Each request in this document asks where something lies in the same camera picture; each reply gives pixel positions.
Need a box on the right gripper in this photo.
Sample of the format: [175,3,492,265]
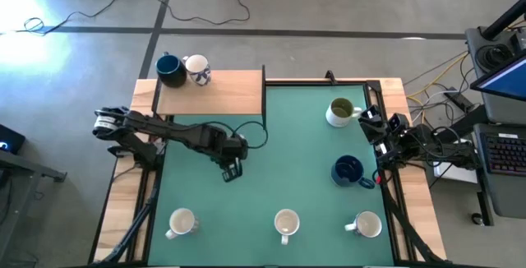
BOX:
[358,104,412,165]

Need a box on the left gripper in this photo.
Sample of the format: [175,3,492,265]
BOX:
[204,126,244,183]

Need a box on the blue mug with ring handle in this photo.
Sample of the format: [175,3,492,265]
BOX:
[330,155,376,190]

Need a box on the white mug green inside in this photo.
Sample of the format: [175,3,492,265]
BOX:
[326,97,363,128]

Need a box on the white mug red lattice print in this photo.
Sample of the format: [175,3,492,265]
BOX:
[164,207,201,240]

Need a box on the white mug pale blue pattern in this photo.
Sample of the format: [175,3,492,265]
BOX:
[274,208,301,247]

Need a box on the white mug blue flower print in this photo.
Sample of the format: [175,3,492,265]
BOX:
[344,210,383,239]
[182,53,212,87]

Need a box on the dark navy mug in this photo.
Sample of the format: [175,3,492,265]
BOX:
[155,52,188,89]

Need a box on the green table mat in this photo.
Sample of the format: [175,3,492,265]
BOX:
[147,85,395,267]

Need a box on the white paper booklet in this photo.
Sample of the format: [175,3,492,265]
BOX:
[433,160,480,185]

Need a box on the black keyboard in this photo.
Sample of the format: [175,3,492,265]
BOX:
[480,131,526,178]

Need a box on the computer monitor with blue screen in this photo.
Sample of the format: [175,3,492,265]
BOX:
[470,52,526,103]

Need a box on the grey equipment cart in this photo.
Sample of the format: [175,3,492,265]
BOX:
[465,25,526,219]

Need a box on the black pole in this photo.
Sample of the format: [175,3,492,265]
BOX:
[481,0,526,41]

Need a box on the grey metal stand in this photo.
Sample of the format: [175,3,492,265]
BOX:
[0,148,69,268]

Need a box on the black box with blue light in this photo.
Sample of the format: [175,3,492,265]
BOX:
[0,123,26,156]

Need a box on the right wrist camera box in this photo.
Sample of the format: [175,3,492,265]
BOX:
[390,113,408,134]

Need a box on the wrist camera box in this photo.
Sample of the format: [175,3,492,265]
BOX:
[228,134,251,160]
[390,113,408,134]

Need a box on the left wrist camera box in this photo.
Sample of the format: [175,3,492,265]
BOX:
[228,134,251,160]

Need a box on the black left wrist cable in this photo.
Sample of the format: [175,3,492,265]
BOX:
[229,120,270,150]

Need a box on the yellow cable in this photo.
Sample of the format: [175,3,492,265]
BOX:
[404,52,470,125]

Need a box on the black metal table frame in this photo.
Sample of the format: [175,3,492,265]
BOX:
[88,65,449,267]

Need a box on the coiled black cable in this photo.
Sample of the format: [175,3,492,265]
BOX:
[476,44,514,72]

